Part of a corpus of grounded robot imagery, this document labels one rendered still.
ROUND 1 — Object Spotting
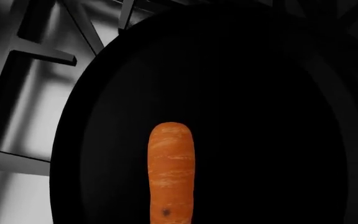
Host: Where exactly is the orange carrot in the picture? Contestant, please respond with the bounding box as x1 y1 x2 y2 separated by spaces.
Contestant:
147 121 196 224

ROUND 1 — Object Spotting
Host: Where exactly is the black frying pan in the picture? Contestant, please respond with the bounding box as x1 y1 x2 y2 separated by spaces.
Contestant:
48 0 358 224

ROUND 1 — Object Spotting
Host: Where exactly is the black stove grate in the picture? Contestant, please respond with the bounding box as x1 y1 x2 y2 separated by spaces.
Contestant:
0 0 211 177

